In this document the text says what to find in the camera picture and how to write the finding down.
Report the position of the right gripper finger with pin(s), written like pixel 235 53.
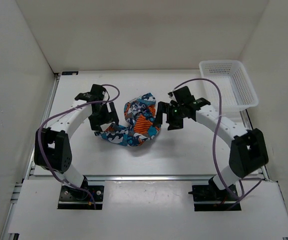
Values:
pixel 174 119
pixel 162 108

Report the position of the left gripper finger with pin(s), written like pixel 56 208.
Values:
pixel 101 118
pixel 113 113

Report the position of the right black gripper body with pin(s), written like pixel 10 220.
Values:
pixel 179 108

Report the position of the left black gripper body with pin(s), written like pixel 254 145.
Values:
pixel 97 116

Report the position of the colourful patterned shorts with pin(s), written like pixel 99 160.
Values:
pixel 140 115

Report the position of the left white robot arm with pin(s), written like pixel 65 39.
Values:
pixel 52 150

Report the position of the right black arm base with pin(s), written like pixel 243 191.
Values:
pixel 205 199

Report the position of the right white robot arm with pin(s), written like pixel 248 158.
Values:
pixel 248 150

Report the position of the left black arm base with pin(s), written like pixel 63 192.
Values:
pixel 73 199

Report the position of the white perforated plastic basket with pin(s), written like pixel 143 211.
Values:
pixel 230 76

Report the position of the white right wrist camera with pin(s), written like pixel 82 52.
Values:
pixel 173 100

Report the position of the black corner bracket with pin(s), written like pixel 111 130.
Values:
pixel 69 73

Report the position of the aluminium right rail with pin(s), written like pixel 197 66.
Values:
pixel 262 171

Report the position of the aluminium rail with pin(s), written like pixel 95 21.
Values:
pixel 262 171
pixel 148 177
pixel 30 163

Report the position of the aluminium front rail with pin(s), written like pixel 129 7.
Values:
pixel 148 177

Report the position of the aluminium left rail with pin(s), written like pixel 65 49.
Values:
pixel 30 163

